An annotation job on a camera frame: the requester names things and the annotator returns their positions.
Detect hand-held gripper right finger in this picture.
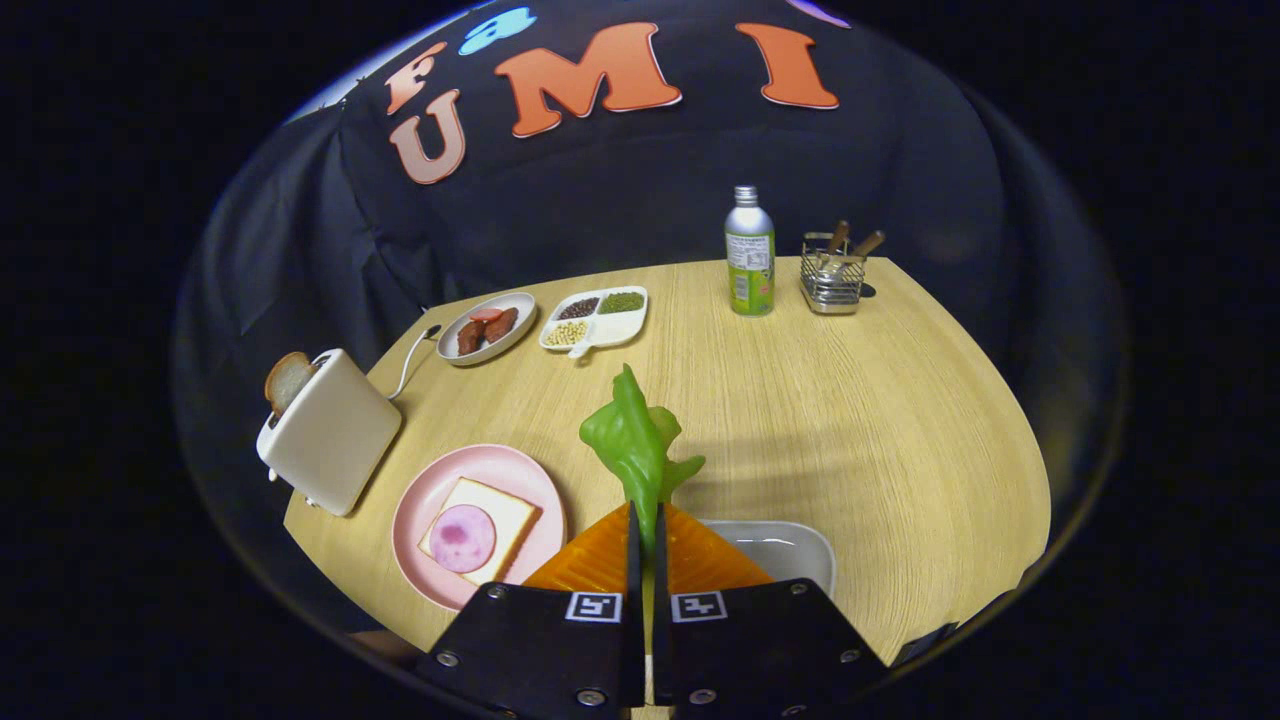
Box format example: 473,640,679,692
652,503,891,720

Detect black backdrop cloth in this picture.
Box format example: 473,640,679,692
175,0,1126,521

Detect pink ham slice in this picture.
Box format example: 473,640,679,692
430,504,497,574

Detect white round plate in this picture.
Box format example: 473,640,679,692
436,291,538,367

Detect toasted bread slice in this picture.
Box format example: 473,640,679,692
264,351,319,416

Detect white bread slice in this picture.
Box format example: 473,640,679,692
418,477,542,587

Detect metal wire utensil basket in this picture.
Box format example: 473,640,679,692
800,232,867,315

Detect white rectangular dish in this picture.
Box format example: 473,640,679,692
700,520,837,599

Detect white divided bean dish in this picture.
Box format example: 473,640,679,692
538,286,649,359

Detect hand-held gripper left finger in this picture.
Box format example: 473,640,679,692
415,503,646,720

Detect pink plate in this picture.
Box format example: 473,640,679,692
391,444,567,612

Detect green label metal bottle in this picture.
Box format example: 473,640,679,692
724,185,776,317

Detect white toaster cable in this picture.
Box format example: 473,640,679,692
388,322,443,401

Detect white toaster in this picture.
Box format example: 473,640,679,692
256,348,403,518

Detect green lettuce leaf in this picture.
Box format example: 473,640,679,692
579,364,706,561

